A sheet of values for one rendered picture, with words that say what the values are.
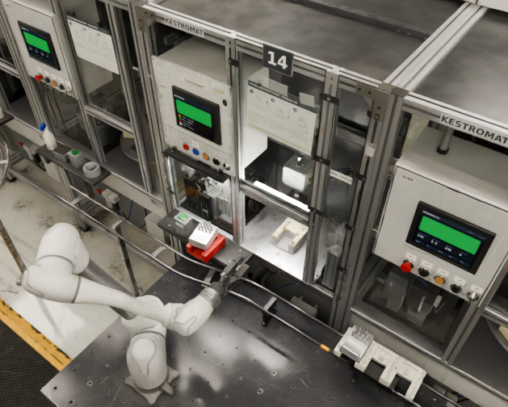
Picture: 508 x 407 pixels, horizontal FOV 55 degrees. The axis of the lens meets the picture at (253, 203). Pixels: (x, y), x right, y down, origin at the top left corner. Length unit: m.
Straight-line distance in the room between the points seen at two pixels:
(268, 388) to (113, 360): 0.74
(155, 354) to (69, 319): 1.44
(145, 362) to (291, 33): 1.43
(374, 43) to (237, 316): 1.45
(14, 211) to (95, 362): 2.13
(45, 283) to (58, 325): 1.71
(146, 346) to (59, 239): 0.60
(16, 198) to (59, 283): 2.70
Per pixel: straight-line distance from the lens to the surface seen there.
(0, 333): 3.64
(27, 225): 4.23
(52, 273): 1.86
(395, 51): 1.83
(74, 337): 3.45
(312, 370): 2.41
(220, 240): 2.46
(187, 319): 1.97
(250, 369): 2.40
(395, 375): 2.29
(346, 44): 1.84
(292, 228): 2.50
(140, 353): 2.18
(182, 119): 2.17
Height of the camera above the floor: 2.83
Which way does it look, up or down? 45 degrees down
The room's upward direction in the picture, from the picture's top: straight up
